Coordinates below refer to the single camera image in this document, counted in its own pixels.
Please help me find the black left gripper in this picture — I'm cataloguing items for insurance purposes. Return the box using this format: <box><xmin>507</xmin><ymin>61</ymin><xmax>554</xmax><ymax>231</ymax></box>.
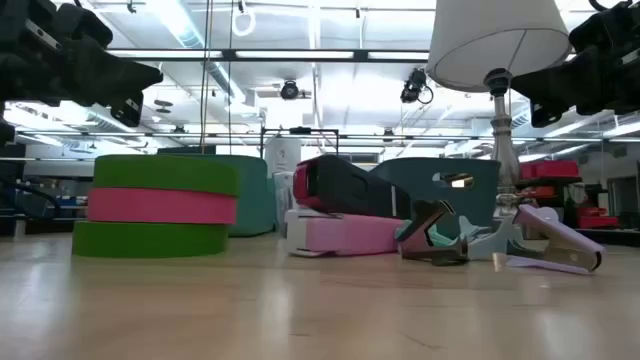
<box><xmin>0</xmin><ymin>0</ymin><xmax>164</xmax><ymax>127</ymax></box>

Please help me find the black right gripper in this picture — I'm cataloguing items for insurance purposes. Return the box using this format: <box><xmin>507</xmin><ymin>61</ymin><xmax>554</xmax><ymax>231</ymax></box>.
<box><xmin>510</xmin><ymin>0</ymin><xmax>640</xmax><ymax>128</ymax></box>

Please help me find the green tape roll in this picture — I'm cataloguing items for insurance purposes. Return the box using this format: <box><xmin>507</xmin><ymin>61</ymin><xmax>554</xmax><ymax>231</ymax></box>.
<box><xmin>71</xmin><ymin>220</ymin><xmax>230</xmax><ymax>259</ymax></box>
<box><xmin>92</xmin><ymin>154</ymin><xmax>241</xmax><ymax>197</ymax></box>

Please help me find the pink tape roll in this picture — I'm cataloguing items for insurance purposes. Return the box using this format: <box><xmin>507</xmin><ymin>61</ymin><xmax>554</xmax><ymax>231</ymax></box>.
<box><xmin>87</xmin><ymin>187</ymin><xmax>239</xmax><ymax>225</ymax></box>

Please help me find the purple staple remover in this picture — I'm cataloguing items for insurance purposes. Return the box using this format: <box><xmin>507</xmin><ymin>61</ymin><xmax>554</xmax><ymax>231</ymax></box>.
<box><xmin>492</xmin><ymin>203</ymin><xmax>606</xmax><ymax>276</ymax></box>

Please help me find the light blue staple remover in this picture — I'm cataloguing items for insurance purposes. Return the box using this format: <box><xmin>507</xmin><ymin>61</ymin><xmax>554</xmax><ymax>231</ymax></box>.
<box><xmin>457</xmin><ymin>214</ymin><xmax>526</xmax><ymax>262</ymax></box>

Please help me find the black staple remover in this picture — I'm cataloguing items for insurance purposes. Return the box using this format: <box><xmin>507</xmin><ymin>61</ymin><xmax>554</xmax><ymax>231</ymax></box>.
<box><xmin>397</xmin><ymin>198</ymin><xmax>471</xmax><ymax>267</ymax></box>

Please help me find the teal staple remover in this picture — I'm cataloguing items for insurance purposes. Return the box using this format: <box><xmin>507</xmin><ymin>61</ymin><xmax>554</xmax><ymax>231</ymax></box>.
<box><xmin>394</xmin><ymin>218</ymin><xmax>464</xmax><ymax>249</ymax></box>

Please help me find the red and black stapler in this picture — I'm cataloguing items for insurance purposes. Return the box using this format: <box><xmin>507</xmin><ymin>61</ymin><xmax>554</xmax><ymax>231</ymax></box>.
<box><xmin>292</xmin><ymin>153</ymin><xmax>414</xmax><ymax>221</ymax></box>

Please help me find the pink and white stapler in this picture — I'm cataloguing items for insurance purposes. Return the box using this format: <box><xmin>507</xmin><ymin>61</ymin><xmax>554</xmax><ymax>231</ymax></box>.
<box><xmin>284</xmin><ymin>207</ymin><xmax>406</xmax><ymax>259</ymax></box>

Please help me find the large red storage bin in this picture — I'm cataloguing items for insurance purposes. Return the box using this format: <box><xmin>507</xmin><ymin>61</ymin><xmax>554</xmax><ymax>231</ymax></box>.
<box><xmin>519</xmin><ymin>159</ymin><xmax>581</xmax><ymax>181</ymax></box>

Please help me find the white shade table lamp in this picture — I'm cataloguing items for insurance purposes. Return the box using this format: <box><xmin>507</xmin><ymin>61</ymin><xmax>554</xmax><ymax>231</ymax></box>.
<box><xmin>426</xmin><ymin>0</ymin><xmax>574</xmax><ymax>224</ymax></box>

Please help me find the small red storage bin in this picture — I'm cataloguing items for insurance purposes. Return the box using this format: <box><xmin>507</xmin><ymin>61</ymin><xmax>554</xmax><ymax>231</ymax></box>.
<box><xmin>577</xmin><ymin>207</ymin><xmax>621</xmax><ymax>230</ymax></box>

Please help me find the dark teal plastic bin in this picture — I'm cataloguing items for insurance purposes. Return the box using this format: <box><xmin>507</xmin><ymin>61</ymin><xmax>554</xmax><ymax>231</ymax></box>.
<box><xmin>369</xmin><ymin>157</ymin><xmax>502</xmax><ymax>241</ymax></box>

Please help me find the light teal plastic bin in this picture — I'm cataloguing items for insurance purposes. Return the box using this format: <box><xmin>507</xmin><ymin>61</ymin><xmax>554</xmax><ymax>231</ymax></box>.
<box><xmin>157</xmin><ymin>153</ymin><xmax>276</xmax><ymax>238</ymax></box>

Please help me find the white numbered sign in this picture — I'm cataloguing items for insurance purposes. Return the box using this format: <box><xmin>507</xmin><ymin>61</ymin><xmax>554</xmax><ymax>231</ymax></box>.
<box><xmin>264</xmin><ymin>137</ymin><xmax>303</xmax><ymax>174</ymax></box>

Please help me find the thin black rectangular stand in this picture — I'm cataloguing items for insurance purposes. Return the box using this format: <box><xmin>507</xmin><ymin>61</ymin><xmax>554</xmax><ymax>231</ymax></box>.
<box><xmin>259</xmin><ymin>127</ymin><xmax>340</xmax><ymax>159</ymax></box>

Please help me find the hanging yellow black cable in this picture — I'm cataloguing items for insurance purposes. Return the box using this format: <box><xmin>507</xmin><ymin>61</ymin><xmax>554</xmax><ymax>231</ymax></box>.
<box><xmin>199</xmin><ymin>0</ymin><xmax>214</xmax><ymax>154</ymax></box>

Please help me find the black curved cable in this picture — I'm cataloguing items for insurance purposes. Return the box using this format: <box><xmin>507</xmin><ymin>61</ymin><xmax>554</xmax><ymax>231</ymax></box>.
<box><xmin>0</xmin><ymin>177</ymin><xmax>62</xmax><ymax>221</ymax></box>

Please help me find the white hanging ring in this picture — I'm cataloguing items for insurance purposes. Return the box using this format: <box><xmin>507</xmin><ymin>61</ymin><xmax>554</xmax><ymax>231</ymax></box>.
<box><xmin>231</xmin><ymin>7</ymin><xmax>257</xmax><ymax>37</ymax></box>

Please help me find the black camera with cable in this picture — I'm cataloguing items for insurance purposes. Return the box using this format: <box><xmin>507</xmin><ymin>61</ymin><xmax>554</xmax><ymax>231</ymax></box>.
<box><xmin>399</xmin><ymin>68</ymin><xmax>434</xmax><ymax>105</ymax></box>

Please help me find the round black overhead camera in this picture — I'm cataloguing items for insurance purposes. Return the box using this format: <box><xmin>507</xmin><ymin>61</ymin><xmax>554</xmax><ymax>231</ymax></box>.
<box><xmin>279</xmin><ymin>79</ymin><xmax>300</xmax><ymax>101</ymax></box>

